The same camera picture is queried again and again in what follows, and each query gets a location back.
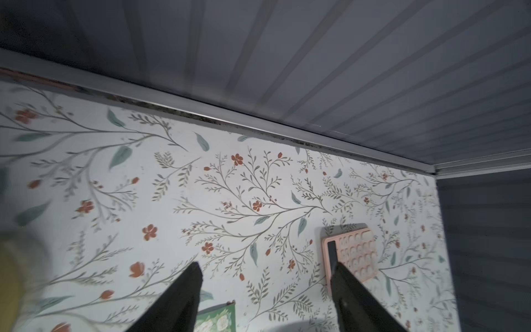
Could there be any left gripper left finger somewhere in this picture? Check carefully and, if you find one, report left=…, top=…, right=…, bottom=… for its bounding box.
left=127, top=262, right=203, bottom=332

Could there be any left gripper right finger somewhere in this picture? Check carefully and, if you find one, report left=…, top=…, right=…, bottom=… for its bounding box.
left=330, top=263, right=406, bottom=332

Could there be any yellow pencil cup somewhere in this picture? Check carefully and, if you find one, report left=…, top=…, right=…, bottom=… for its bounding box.
left=1, top=233, right=50, bottom=331

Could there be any green floral stationery paper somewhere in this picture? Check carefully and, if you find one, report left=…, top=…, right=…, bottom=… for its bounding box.
left=193, top=302, right=236, bottom=332

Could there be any pink calculator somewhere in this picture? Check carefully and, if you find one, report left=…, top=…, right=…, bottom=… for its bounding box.
left=321, top=224, right=378, bottom=294

